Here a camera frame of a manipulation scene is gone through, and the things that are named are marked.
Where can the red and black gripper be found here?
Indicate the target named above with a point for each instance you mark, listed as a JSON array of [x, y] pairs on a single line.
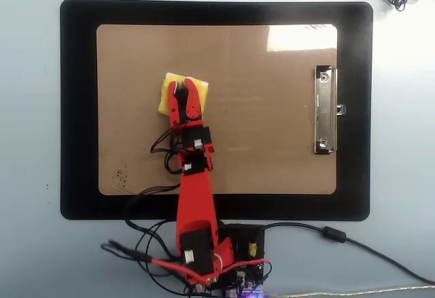
[[195, 138]]

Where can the black robot base board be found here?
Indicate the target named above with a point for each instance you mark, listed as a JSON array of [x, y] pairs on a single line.
[[246, 236]]

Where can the yellow connector on base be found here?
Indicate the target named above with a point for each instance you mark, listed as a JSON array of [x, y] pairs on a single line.
[[253, 249]]

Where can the brown clipboard board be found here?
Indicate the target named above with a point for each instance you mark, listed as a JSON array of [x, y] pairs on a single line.
[[265, 107]]

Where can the black rectangular desk mat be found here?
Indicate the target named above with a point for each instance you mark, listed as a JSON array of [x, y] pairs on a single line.
[[78, 107]]

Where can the yellow sponge with black knob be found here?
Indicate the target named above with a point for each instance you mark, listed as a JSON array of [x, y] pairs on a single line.
[[163, 104]]

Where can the silver metal clipboard clip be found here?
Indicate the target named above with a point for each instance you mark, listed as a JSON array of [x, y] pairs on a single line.
[[324, 111]]

